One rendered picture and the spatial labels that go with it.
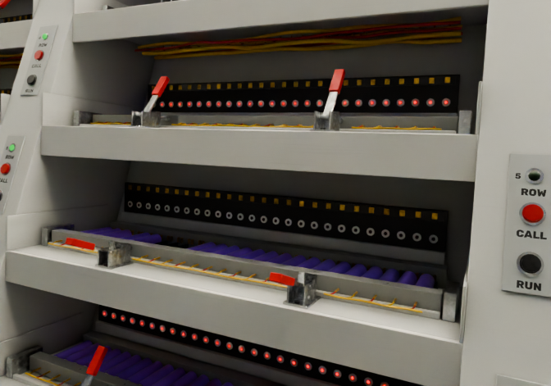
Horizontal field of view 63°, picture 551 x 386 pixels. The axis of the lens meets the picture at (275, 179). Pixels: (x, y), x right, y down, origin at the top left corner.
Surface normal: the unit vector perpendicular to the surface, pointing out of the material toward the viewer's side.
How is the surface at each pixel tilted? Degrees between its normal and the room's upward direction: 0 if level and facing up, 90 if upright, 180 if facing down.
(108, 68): 90
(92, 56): 90
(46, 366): 106
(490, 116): 90
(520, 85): 90
